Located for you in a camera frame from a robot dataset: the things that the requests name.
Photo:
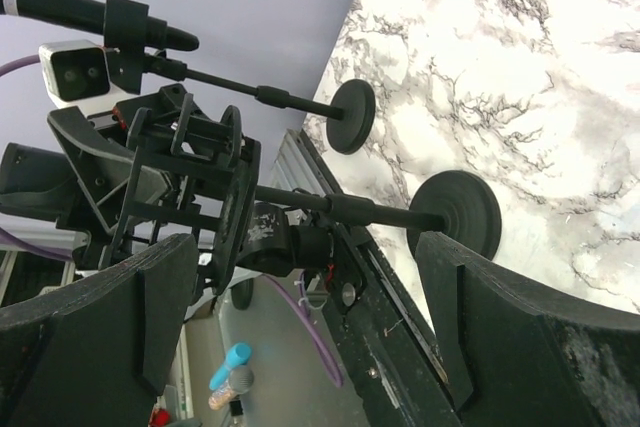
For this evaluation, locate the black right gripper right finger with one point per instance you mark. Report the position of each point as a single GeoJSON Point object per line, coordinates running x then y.
{"type": "Point", "coordinates": [519, 353]}

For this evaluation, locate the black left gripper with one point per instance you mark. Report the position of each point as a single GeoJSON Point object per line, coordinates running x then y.
{"type": "Point", "coordinates": [41, 185]}

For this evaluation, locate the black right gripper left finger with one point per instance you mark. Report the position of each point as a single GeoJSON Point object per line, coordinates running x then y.
{"type": "Point", "coordinates": [97, 352]}

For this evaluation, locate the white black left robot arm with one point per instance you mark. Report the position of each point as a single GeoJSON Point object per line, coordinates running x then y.
{"type": "Point", "coordinates": [159, 187]}

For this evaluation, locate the black microphone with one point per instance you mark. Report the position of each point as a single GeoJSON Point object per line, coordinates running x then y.
{"type": "Point", "coordinates": [90, 17]}

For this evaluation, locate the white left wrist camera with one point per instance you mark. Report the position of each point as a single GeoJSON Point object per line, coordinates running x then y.
{"type": "Point", "coordinates": [76, 74]}

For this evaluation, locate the black front mounting rail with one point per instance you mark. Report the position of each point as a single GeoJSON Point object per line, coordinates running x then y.
{"type": "Point", "coordinates": [384, 342]}

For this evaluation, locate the black round-base shock mount stand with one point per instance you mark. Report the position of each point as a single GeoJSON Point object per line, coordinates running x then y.
{"type": "Point", "coordinates": [287, 229]}

